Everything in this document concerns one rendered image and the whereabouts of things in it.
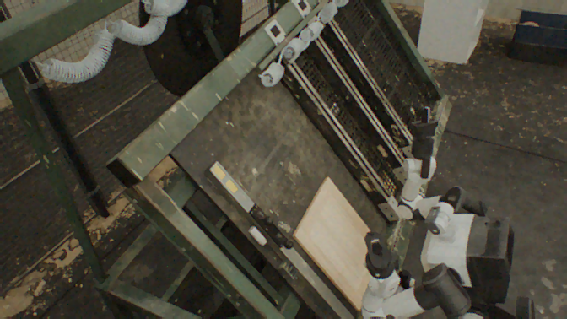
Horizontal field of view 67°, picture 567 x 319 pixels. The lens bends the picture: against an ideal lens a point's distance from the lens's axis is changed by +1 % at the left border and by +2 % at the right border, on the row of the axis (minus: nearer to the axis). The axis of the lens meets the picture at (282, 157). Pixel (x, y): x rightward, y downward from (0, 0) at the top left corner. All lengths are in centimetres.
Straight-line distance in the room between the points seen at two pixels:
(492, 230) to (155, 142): 122
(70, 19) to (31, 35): 14
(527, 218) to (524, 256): 38
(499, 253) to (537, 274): 186
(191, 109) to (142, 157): 26
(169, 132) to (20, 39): 49
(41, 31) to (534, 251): 328
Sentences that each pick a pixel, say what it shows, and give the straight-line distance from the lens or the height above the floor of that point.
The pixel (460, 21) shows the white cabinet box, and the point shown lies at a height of 51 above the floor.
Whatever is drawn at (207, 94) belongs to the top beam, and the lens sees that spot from 156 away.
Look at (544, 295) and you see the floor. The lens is 343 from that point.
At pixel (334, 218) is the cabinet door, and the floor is 117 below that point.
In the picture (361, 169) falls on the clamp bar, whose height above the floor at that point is 121.
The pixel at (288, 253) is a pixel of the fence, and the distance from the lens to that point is 170.
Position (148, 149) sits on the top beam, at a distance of 137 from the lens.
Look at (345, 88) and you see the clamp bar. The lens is 225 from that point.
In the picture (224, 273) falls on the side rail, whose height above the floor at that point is 145.
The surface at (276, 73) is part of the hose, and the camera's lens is 167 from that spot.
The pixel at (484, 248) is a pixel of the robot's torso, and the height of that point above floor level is 140.
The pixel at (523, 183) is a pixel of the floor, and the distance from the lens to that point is 411.
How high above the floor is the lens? 268
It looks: 41 degrees down
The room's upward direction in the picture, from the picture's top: 6 degrees counter-clockwise
